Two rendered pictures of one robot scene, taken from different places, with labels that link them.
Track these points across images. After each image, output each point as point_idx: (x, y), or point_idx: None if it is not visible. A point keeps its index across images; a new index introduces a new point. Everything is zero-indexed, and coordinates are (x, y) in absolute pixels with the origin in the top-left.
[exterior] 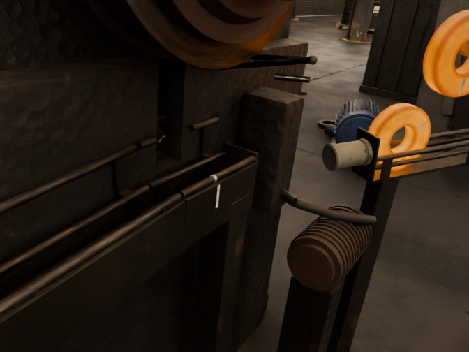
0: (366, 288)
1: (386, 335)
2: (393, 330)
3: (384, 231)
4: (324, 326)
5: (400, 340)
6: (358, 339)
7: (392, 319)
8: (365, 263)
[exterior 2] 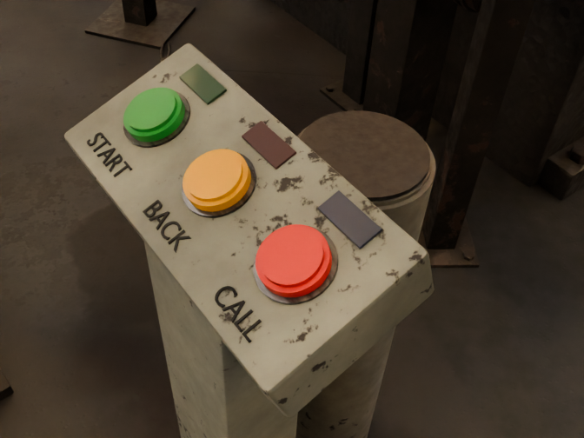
0: (462, 114)
1: (495, 356)
2: (512, 378)
3: (494, 3)
4: (374, 28)
5: (481, 374)
6: (487, 301)
7: (544, 396)
8: (472, 52)
